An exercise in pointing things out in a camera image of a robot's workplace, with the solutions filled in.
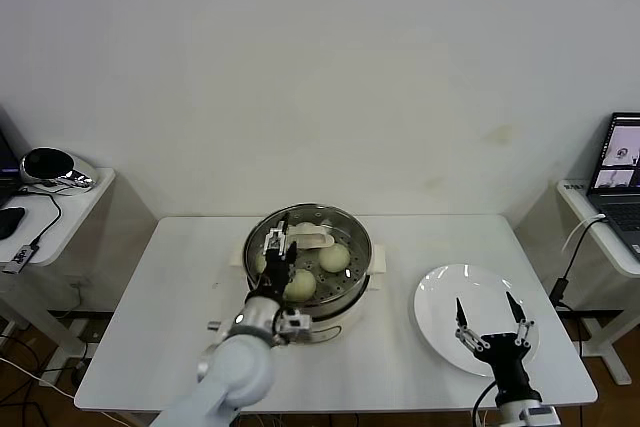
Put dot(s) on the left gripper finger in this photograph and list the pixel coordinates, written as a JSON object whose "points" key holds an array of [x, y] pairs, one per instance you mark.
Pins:
{"points": [[291, 251], [274, 242]]}

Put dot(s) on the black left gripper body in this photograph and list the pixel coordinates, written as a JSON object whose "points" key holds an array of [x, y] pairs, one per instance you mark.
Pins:
{"points": [[275, 274]]}

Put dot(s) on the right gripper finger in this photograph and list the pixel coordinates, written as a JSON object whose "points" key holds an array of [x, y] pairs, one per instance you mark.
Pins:
{"points": [[465, 332], [525, 332]]}

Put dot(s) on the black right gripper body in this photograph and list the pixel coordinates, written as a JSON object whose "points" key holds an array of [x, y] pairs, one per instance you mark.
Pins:
{"points": [[502, 352]]}

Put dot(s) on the white steamed baozi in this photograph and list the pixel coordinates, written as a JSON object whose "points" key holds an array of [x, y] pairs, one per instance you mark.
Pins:
{"points": [[260, 263], [302, 287], [334, 258], [305, 227]]}

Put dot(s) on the round glass pot lid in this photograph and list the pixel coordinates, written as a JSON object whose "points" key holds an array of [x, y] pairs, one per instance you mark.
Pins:
{"points": [[312, 241]]}

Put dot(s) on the perforated steel steamer basket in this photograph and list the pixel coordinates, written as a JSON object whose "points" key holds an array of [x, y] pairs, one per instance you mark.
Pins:
{"points": [[357, 247]]}

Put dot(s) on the round white plate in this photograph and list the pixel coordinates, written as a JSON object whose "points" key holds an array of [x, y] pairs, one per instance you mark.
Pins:
{"points": [[440, 307]]}

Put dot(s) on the white electric cooker pot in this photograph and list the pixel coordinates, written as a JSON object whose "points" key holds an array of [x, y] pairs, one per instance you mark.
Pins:
{"points": [[377, 259]]}

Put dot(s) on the white side desk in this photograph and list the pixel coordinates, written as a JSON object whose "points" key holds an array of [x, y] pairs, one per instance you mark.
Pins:
{"points": [[75, 217], [585, 207]]}

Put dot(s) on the white desk label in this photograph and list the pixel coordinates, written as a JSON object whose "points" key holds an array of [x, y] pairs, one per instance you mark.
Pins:
{"points": [[574, 186]]}

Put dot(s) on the grey laptop with lit screen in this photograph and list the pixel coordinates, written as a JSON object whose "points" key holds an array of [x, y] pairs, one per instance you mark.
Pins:
{"points": [[620, 207]]}

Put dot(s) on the silver black headset device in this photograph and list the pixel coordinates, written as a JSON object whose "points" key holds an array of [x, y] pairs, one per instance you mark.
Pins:
{"points": [[47, 164]]}

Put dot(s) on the small grey usb hub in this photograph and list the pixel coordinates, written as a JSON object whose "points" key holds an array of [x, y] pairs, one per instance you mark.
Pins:
{"points": [[20, 258]]}

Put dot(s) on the black computer mouse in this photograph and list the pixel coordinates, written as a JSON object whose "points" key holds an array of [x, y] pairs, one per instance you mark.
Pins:
{"points": [[10, 222]]}

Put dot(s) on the dark laptop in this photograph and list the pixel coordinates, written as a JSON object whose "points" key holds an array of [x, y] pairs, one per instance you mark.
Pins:
{"points": [[6, 167]]}

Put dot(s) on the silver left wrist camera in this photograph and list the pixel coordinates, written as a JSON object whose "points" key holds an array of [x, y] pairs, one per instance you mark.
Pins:
{"points": [[295, 327]]}

